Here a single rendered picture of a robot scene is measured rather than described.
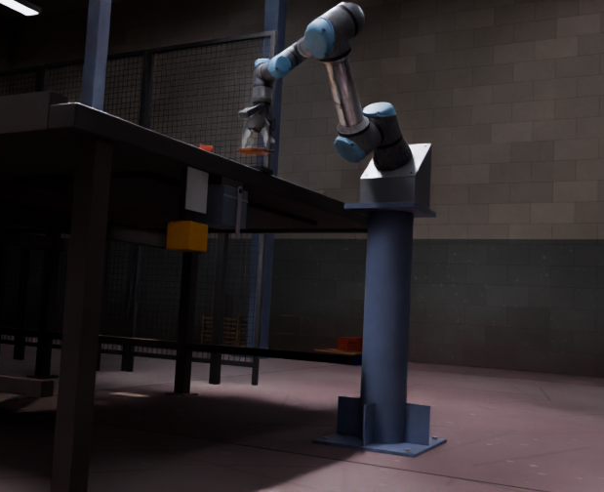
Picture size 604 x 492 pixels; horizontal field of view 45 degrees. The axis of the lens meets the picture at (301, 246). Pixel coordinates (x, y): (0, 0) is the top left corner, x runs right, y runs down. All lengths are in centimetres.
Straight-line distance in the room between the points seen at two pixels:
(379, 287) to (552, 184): 484
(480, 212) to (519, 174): 52
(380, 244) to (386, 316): 26
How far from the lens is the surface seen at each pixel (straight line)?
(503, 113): 764
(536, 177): 743
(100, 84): 480
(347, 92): 253
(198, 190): 213
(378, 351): 269
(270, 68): 277
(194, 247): 207
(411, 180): 270
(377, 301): 270
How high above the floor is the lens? 47
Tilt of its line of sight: 5 degrees up
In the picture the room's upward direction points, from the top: 3 degrees clockwise
